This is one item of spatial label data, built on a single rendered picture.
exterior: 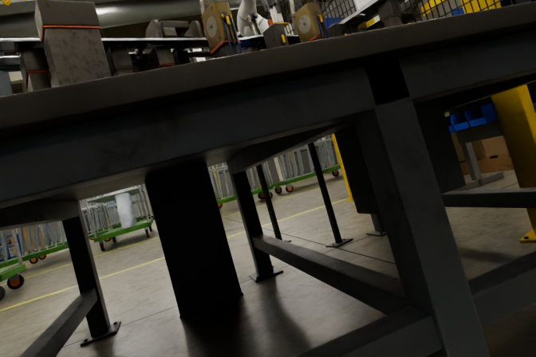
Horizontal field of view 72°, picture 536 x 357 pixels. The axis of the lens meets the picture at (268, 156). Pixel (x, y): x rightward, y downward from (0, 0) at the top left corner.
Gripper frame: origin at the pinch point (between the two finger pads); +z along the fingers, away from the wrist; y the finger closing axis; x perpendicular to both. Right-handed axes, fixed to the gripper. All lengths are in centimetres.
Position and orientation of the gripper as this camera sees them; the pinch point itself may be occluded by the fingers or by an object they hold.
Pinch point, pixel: (276, 15)
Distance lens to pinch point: 160.3
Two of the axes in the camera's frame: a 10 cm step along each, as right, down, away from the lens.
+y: 5.6, -2.0, -8.1
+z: 2.7, 9.6, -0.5
